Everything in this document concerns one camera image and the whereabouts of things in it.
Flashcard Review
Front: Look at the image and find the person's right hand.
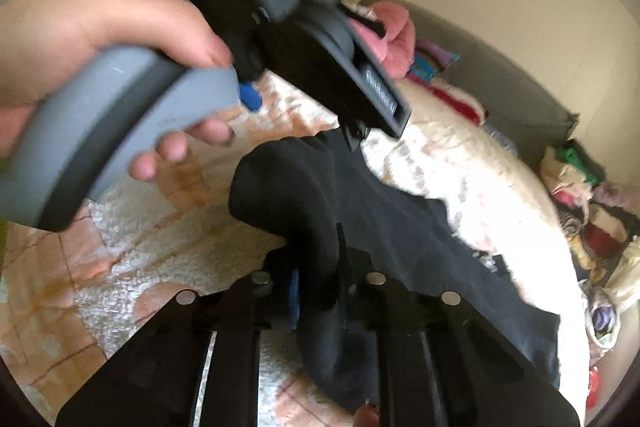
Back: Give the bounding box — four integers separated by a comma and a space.
352, 403, 387, 427

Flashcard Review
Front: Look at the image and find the pink duvet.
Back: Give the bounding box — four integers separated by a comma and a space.
347, 0, 418, 78

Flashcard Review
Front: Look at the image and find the striped knitted cloth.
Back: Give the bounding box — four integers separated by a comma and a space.
417, 39, 462, 70

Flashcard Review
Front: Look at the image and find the bright blue cloth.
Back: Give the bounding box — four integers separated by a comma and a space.
409, 56, 443, 82

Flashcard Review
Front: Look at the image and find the red plastic object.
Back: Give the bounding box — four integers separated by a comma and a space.
587, 368, 602, 409

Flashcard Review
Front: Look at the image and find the cream pillow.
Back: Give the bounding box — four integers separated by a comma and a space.
417, 77, 488, 120

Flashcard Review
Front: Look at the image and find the pile of folded clothes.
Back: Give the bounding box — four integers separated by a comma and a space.
539, 141, 640, 290

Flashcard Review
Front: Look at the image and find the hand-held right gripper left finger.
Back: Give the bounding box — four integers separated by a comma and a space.
55, 252, 301, 427

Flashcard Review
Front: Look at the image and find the person's left hand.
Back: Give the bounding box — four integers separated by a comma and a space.
0, 0, 236, 182

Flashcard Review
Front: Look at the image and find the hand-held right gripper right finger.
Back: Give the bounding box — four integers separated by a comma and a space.
335, 222, 586, 427

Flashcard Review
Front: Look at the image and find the plastic bag of clothes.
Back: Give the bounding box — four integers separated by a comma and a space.
584, 291, 627, 352

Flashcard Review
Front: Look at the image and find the cream cloth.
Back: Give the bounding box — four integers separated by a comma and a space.
590, 236, 640, 310

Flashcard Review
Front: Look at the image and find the black sweater with orange patches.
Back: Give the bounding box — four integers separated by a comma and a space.
227, 132, 561, 414

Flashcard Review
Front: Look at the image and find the peach blanket with white fluff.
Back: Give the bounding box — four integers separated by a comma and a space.
0, 69, 588, 427

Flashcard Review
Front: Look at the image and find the dark red cloth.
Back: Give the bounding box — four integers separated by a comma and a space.
425, 83, 485, 126

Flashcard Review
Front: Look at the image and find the grey upholstered headboard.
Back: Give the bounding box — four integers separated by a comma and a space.
362, 0, 581, 150

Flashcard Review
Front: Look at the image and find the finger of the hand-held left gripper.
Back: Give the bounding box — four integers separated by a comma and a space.
337, 107, 374, 152
239, 81, 262, 112

